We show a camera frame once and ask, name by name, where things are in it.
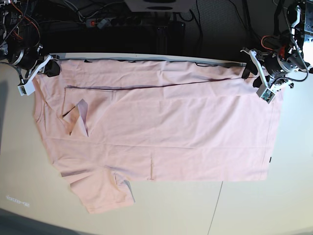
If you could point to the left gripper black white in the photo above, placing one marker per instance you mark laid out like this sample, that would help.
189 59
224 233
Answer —
270 69

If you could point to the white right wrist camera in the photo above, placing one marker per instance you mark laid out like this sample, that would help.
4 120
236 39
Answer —
26 89

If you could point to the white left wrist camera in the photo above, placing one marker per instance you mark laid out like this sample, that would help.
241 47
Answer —
266 93

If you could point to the white power strip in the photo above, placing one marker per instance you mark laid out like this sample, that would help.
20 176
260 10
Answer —
113 22

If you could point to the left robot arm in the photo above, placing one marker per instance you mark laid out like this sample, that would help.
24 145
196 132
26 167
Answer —
284 55

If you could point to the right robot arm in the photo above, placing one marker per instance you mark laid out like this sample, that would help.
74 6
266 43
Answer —
20 46

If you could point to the black aluminium table leg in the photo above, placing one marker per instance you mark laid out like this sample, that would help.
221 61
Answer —
161 40

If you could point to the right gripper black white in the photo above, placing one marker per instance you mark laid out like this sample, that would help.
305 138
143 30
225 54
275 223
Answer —
28 58

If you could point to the pink T-shirt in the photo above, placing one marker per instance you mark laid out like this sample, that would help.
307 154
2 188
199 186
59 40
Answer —
105 123

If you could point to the grey box with oval hole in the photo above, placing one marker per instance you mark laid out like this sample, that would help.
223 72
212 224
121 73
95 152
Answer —
160 5

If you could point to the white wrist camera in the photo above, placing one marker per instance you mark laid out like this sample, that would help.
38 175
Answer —
266 93
26 89

